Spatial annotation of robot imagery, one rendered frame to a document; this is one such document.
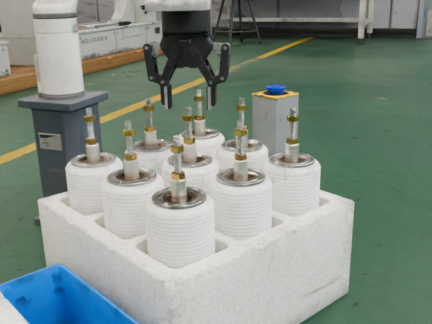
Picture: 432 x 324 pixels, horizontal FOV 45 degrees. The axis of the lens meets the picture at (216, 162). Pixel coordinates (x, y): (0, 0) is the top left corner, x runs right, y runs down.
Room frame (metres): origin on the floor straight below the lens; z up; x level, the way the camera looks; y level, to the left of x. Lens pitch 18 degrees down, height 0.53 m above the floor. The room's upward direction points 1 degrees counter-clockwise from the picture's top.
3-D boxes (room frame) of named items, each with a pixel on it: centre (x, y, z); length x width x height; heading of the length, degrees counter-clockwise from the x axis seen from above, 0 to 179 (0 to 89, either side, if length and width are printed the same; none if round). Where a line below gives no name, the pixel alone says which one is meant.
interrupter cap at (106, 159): (0.85, 0.21, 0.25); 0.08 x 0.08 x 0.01
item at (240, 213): (0.75, -0.04, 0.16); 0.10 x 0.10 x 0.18
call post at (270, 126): (1.09, -0.13, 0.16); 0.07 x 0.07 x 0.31; 41
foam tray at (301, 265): (0.84, 0.04, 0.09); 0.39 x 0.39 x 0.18; 41
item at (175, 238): (0.67, 0.05, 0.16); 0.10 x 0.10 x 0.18
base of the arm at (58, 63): (1.18, 0.34, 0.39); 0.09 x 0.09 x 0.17; 67
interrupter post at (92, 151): (0.85, 0.21, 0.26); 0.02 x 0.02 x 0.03
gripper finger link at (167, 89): (0.84, 0.08, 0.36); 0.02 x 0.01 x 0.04; 170
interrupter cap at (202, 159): (0.84, 0.04, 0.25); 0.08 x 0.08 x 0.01
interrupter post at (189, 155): (0.84, 0.04, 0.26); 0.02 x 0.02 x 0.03
